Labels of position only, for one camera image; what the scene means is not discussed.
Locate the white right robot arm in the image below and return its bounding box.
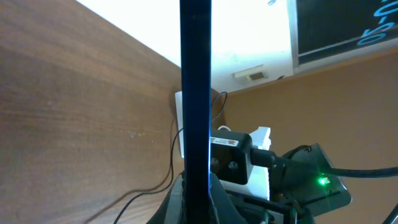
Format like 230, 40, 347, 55
223, 144, 352, 223

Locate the white wall socket plate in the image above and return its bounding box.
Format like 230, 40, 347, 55
233, 65, 269, 82

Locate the black charging cable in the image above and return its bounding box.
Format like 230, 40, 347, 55
112, 91, 228, 224

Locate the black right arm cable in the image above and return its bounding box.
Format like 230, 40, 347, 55
250, 147, 398, 224

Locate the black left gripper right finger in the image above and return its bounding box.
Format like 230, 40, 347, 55
210, 179, 247, 224

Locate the black framed wall board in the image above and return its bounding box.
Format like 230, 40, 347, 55
287, 0, 397, 73

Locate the blue Samsung Galaxy smartphone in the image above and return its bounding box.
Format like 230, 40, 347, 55
180, 0, 211, 223

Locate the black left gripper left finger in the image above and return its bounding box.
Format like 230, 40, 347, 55
147, 172, 185, 224

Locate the white power strip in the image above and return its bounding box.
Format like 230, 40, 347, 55
175, 91, 184, 158

